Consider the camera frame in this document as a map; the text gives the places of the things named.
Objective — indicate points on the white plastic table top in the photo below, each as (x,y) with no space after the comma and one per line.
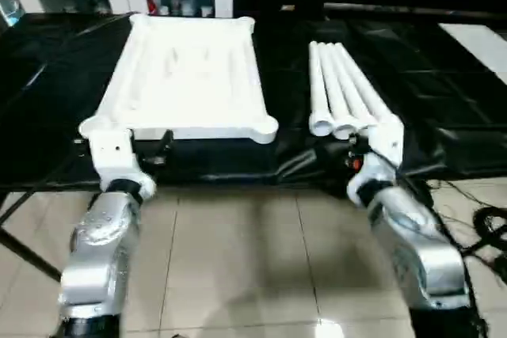
(178,84)

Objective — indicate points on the white plastic table leg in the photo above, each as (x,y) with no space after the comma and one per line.
(319,88)
(368,88)
(350,88)
(334,88)

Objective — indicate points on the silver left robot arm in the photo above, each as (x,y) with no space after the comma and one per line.
(99,235)

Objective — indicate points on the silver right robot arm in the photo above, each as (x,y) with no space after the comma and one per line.
(428,259)

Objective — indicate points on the black mat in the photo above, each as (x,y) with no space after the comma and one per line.
(39,116)

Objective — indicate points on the red packet in cabinet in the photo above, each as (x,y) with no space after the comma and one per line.
(151,2)

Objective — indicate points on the white flat board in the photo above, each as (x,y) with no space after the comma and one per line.
(479,45)

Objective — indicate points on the black metal table leg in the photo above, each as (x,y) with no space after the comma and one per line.
(27,251)

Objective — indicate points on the pale blue translucent container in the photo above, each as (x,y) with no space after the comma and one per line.
(12,9)

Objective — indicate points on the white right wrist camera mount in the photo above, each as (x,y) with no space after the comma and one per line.
(390,144)

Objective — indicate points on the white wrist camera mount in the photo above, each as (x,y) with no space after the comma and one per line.
(390,144)
(111,152)

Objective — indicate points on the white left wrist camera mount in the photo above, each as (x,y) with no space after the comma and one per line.
(111,152)

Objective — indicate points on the black metal rail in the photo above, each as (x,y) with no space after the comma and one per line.
(416,10)

